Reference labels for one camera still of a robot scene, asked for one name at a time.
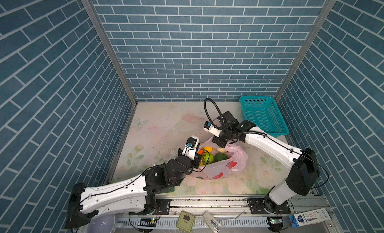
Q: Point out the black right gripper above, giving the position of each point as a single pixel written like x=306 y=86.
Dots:
x=218 y=141

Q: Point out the aluminium corner post right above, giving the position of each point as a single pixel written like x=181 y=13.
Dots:
x=318 y=23

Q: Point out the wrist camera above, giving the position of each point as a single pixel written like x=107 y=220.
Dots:
x=192 y=142
x=210 y=128

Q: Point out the aluminium corner post left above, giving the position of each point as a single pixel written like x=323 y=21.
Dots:
x=92 y=13

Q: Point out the beige potato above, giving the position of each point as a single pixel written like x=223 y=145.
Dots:
x=221 y=151

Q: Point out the yellow lemon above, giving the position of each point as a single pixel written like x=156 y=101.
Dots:
x=208 y=149

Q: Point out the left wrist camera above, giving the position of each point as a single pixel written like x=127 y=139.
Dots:
x=192 y=142

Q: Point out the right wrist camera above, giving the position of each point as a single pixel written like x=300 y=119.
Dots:
x=210 y=128

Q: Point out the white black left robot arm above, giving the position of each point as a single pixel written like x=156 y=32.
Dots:
x=136 y=195

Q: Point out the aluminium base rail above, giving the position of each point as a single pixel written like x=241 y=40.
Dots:
x=232 y=212

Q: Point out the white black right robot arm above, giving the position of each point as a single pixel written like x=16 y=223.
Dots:
x=302 y=164

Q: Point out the pink plastic bag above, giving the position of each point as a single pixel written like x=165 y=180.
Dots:
x=236 y=162

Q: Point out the green lime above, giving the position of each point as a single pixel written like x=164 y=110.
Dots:
x=220 y=157

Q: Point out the green apple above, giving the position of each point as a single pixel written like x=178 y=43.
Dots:
x=207 y=159

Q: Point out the white blue box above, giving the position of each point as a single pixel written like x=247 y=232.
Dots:
x=309 y=218

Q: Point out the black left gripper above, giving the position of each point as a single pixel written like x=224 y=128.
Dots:
x=196 y=161

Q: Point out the teal plastic basket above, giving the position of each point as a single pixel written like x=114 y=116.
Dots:
x=265 y=114

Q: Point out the aluminium corner post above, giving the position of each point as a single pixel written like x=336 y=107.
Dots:
x=318 y=23
x=92 y=13

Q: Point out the green timer device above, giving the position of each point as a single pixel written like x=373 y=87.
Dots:
x=185 y=221

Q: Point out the grey remote device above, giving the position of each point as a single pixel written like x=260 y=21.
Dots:
x=212 y=223

